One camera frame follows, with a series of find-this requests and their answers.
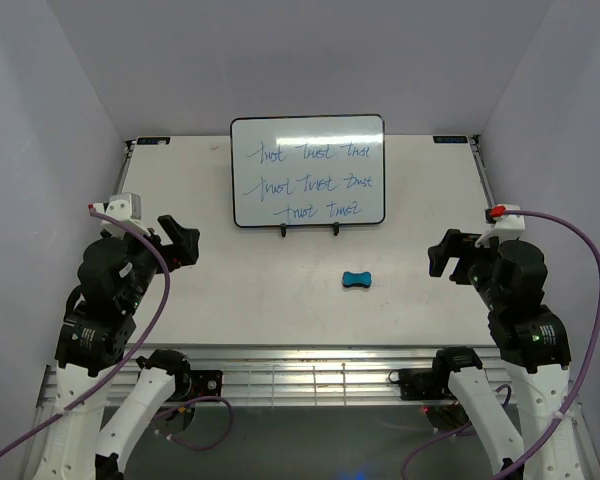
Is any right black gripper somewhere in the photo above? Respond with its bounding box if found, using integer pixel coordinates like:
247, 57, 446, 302
426, 227, 503, 308

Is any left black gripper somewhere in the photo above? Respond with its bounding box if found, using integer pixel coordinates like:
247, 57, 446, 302
116, 213, 200, 310

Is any blue whiteboard eraser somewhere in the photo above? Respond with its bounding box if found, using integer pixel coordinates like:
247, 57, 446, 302
342, 271, 372, 289

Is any black framed whiteboard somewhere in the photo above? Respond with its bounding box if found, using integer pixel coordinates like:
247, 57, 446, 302
230, 114, 386, 228

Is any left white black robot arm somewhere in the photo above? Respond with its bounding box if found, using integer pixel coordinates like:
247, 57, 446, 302
35, 215, 200, 479

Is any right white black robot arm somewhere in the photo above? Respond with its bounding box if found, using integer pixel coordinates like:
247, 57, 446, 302
428, 229, 584, 479

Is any right blue corner label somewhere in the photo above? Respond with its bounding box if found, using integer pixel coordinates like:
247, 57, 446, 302
432, 135, 468, 144

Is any blue corner label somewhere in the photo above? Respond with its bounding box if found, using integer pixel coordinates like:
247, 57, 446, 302
432, 135, 468, 144
136, 137, 171, 146

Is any left blue corner label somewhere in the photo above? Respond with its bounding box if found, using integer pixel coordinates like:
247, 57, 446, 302
136, 137, 171, 146

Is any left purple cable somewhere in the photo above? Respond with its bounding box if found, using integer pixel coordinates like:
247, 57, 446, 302
0, 209, 234, 471

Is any purple cable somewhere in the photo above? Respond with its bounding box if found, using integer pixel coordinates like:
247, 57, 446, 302
401, 208, 600, 479
0, 209, 234, 471

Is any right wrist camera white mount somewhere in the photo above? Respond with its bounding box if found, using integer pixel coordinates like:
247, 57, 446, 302
475, 204, 526, 248

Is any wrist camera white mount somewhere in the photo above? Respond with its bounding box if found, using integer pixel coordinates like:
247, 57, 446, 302
475, 204, 526, 248
88, 192, 149, 235

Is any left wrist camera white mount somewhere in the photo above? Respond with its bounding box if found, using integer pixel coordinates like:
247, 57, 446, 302
88, 192, 149, 235

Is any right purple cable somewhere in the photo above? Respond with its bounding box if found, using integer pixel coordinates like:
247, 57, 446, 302
401, 208, 600, 479

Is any wire whiteboard stand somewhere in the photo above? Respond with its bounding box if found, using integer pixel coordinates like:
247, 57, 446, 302
277, 222, 341, 238

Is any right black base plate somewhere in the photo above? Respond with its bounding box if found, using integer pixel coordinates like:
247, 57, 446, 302
388, 368, 454, 401

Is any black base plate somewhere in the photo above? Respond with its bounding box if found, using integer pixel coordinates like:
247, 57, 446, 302
388, 368, 454, 401
169, 370, 223, 402

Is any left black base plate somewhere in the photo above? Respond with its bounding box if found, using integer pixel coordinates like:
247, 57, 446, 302
169, 370, 223, 402

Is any aluminium rail frame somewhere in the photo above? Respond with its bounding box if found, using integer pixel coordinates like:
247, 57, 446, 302
34, 344, 581, 411

